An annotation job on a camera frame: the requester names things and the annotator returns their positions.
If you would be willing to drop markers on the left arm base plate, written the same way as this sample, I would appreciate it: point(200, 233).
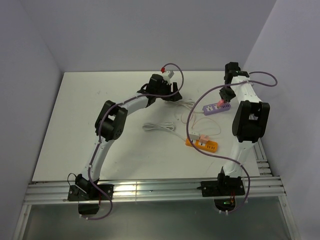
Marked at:
point(75, 194)

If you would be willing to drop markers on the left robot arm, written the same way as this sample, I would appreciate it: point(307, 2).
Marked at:
point(111, 120)

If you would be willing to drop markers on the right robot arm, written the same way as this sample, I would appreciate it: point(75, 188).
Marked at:
point(248, 126)

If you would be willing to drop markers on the white plug adapter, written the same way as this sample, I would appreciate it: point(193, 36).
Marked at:
point(194, 136)

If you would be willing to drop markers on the purple power strip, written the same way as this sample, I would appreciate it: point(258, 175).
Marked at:
point(211, 109)

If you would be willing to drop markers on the aluminium mounting rail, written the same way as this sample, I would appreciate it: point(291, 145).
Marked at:
point(47, 193)

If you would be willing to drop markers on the orange power strip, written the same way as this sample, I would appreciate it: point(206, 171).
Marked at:
point(209, 146)

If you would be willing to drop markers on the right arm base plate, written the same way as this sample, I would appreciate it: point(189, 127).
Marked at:
point(215, 189)

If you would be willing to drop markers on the pink charger block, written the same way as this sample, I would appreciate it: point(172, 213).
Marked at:
point(204, 138)

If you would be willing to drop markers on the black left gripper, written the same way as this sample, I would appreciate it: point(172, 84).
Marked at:
point(176, 96)

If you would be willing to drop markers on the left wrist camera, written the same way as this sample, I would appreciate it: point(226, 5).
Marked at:
point(167, 75)

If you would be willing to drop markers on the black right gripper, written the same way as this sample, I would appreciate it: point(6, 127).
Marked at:
point(225, 96)

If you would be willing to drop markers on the pink plug adapter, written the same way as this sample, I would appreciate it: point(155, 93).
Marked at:
point(220, 103)

